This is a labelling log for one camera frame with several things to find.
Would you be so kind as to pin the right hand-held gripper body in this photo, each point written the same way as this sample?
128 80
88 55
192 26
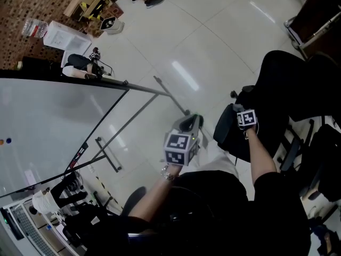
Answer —
247 118

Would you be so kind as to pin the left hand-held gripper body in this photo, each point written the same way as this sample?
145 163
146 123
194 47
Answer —
177 145

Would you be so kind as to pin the black chair armrest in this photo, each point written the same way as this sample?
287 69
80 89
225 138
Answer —
222 124
290 151

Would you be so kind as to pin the person's right forearm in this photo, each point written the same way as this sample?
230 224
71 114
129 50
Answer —
262 156

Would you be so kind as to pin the person's left forearm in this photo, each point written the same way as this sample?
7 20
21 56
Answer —
154 196

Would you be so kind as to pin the silver wristwatch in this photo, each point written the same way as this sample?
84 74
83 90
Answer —
168 173

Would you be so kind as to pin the person's white trouser leg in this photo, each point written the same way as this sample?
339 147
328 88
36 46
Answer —
221 159

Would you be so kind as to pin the black office chair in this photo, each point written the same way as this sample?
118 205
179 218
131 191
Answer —
293 84

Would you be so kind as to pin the black whiteboard stand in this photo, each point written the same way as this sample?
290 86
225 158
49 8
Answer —
149 90

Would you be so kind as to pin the person's black clothing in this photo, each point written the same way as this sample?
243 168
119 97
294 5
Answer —
213 217

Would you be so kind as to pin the black backpack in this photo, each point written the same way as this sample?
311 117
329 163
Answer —
327 159

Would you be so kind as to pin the black bag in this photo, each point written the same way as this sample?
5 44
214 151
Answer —
85 223

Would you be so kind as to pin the dark wooden cabinet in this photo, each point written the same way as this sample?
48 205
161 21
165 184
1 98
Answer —
317 17

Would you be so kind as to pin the large whiteboard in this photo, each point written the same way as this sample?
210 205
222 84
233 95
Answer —
48 132

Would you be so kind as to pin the small white bin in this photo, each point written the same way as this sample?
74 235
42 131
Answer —
112 25

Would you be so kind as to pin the white box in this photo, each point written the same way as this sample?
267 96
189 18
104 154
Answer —
68 39

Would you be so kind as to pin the blue round magnet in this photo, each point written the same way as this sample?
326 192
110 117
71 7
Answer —
8 140

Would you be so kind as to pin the brown cardboard box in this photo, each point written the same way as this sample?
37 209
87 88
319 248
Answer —
88 1

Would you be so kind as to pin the grey laptop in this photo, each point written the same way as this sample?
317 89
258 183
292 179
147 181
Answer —
26 231

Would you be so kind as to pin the clear plastic water bottle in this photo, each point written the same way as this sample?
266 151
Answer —
34 28

